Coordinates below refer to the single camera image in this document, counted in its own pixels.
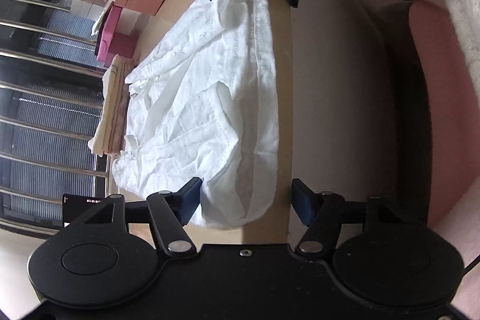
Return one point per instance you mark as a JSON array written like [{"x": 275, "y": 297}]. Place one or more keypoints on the black tablet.
[{"x": 73, "y": 208}]

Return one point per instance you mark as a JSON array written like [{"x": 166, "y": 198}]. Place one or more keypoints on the grey window blinds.
[{"x": 56, "y": 136}]

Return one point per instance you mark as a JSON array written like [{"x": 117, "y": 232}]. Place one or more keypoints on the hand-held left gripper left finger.
[{"x": 189, "y": 200}]

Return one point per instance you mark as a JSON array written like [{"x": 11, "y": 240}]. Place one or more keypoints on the pink cloth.
[{"x": 450, "y": 117}]

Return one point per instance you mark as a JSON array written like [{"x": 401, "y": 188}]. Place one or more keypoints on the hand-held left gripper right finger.
[{"x": 304, "y": 202}]

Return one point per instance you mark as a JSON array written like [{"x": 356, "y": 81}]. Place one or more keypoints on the metal window grille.
[{"x": 45, "y": 57}]

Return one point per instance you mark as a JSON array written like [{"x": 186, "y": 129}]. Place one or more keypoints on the white garment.
[
  {"x": 195, "y": 80},
  {"x": 103, "y": 117}
]

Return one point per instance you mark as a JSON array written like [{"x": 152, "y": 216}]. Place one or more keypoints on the pink floral folded garment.
[{"x": 122, "y": 106}]

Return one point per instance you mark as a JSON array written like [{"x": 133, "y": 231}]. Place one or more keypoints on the white folded garment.
[{"x": 103, "y": 117}]

